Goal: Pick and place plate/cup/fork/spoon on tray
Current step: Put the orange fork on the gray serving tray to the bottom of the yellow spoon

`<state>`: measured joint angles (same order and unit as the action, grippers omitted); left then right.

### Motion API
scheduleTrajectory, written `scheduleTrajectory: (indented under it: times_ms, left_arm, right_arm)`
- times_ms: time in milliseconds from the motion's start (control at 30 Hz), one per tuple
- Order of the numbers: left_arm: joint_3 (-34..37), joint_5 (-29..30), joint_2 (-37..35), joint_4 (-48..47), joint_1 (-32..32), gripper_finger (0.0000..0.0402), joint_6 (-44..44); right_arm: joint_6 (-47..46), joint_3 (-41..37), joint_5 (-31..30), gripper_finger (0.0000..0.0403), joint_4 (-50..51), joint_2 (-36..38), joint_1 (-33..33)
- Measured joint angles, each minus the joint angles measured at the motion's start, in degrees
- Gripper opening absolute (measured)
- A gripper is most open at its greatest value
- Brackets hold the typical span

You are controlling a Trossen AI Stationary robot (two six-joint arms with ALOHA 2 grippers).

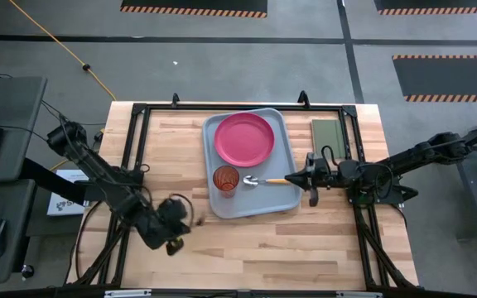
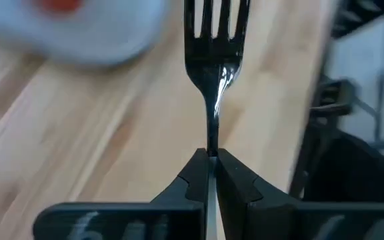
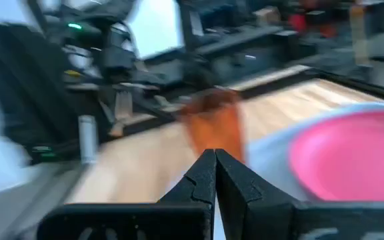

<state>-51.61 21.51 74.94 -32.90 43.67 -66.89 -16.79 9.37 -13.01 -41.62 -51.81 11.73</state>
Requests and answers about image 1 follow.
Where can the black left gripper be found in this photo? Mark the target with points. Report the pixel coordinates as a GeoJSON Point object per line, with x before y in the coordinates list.
{"type": "Point", "coordinates": [174, 219]}

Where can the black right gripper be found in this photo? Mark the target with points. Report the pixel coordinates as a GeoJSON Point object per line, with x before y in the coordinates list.
{"type": "Point", "coordinates": [325, 176]}

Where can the orange translucent cup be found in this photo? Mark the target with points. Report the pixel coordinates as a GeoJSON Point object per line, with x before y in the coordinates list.
{"type": "Point", "coordinates": [226, 181]}

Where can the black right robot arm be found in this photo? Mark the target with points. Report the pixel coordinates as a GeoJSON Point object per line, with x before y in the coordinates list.
{"type": "Point", "coordinates": [412, 159]}

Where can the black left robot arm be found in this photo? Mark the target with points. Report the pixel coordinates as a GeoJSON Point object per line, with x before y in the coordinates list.
{"type": "Point", "coordinates": [97, 165]}

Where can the grey plastic tray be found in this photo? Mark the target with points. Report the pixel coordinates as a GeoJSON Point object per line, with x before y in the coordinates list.
{"type": "Point", "coordinates": [271, 198]}

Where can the pink round plate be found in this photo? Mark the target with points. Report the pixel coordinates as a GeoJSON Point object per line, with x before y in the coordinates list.
{"type": "Point", "coordinates": [244, 139]}

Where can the black table clamp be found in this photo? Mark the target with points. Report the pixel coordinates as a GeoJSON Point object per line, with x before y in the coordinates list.
{"type": "Point", "coordinates": [303, 99]}
{"type": "Point", "coordinates": [175, 100]}

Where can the white printed box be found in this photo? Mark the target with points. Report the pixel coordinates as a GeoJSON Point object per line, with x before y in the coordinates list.
{"type": "Point", "coordinates": [62, 207]}

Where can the black round knob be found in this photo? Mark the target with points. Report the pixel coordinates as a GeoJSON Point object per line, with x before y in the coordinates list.
{"type": "Point", "coordinates": [27, 271]}

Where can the black hazard-striped floor mat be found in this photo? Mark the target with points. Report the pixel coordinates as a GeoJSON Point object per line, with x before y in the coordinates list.
{"type": "Point", "coordinates": [441, 4]}
{"type": "Point", "coordinates": [193, 5]}
{"type": "Point", "coordinates": [449, 78]}

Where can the grey desk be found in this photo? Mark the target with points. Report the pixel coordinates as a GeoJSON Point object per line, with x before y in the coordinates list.
{"type": "Point", "coordinates": [19, 107]}

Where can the black aluminium table frame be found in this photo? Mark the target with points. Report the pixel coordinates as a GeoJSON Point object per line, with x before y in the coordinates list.
{"type": "Point", "coordinates": [242, 107]}

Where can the silver metal bracket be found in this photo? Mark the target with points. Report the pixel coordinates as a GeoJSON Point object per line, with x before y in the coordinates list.
{"type": "Point", "coordinates": [358, 294]}
{"type": "Point", "coordinates": [127, 294]}

